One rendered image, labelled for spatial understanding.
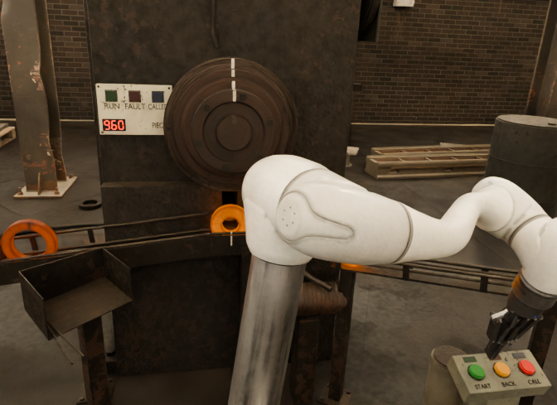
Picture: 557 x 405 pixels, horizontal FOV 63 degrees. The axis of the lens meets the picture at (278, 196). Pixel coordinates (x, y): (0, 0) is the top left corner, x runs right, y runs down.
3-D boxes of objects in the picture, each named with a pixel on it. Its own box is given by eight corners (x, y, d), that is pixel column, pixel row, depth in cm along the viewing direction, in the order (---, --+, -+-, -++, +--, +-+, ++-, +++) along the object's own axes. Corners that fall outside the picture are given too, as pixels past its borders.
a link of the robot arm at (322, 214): (423, 201, 65) (365, 178, 76) (320, 179, 56) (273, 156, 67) (395, 286, 67) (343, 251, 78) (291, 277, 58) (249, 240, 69)
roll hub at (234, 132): (192, 169, 158) (190, 87, 149) (272, 169, 163) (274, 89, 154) (191, 174, 153) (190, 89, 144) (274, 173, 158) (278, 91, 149)
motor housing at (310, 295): (281, 385, 197) (288, 276, 179) (331, 381, 201) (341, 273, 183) (287, 408, 185) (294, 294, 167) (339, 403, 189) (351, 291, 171)
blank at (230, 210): (202, 218, 175) (201, 221, 172) (234, 195, 174) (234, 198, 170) (226, 248, 180) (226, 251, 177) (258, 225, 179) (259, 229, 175)
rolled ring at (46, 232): (-13, 238, 160) (-8, 235, 163) (24, 277, 167) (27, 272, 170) (32, 212, 160) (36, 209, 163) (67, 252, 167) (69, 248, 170)
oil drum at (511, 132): (461, 211, 410) (480, 112, 380) (520, 209, 420) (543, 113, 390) (502, 239, 355) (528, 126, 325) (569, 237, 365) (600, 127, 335)
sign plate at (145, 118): (100, 133, 167) (96, 83, 161) (173, 133, 172) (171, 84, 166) (99, 134, 165) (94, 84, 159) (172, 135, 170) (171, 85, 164)
